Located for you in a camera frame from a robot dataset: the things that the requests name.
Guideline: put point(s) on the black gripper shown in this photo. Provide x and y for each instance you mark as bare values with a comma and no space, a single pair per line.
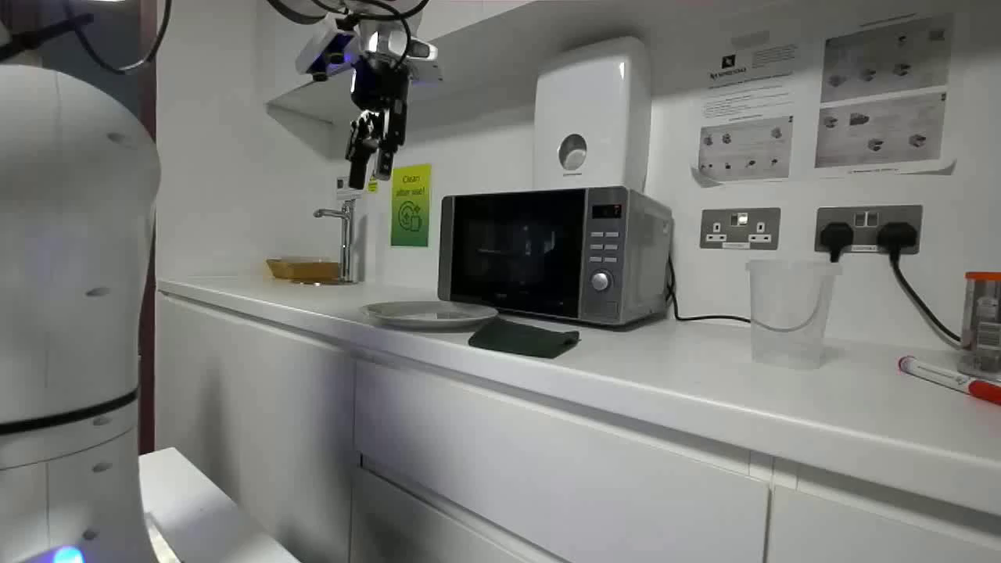
380,88

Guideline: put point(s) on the dark green cloth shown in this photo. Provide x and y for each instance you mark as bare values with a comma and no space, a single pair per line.
521,340

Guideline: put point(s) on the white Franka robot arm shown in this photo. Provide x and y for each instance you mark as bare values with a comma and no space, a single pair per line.
74,260

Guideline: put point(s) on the silver microwave oven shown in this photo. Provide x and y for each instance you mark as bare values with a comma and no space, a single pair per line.
626,260

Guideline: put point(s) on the white cabinet door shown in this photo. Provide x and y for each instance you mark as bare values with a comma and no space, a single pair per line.
262,416

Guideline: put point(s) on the green yellow poster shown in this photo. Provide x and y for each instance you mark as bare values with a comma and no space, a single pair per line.
410,212

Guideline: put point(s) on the chrome sink faucet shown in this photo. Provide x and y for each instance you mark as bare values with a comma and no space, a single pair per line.
351,238

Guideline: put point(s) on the amber shallow tray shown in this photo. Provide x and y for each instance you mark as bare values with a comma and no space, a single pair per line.
306,271

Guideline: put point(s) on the grey round plate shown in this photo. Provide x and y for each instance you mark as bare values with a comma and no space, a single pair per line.
430,314

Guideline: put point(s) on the white paper towel dispenser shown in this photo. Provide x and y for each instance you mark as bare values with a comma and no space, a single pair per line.
590,104

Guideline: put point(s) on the white wide drawer front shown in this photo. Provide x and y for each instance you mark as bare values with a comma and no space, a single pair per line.
584,469

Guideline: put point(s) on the white low drawer front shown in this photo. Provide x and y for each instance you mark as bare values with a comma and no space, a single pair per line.
418,531

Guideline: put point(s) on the white robot mounting table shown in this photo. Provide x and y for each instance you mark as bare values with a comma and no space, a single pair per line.
199,510

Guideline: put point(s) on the clear plastic cup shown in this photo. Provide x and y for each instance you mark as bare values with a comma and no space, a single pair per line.
789,314

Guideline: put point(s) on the black power plug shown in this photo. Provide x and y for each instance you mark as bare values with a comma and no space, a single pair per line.
838,238

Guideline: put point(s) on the silver socket with plugs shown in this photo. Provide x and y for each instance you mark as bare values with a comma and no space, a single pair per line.
865,212

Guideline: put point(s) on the red white marker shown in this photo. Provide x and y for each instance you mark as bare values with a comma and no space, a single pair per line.
942,377

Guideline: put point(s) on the jar with orange lid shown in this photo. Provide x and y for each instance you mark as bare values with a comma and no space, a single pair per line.
985,323

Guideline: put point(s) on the white narrow drawer front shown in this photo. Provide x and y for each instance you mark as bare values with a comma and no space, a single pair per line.
887,536

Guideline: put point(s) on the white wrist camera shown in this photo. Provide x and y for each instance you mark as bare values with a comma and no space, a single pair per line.
329,52

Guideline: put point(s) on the silver double wall socket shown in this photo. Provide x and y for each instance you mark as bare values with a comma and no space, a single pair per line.
741,227

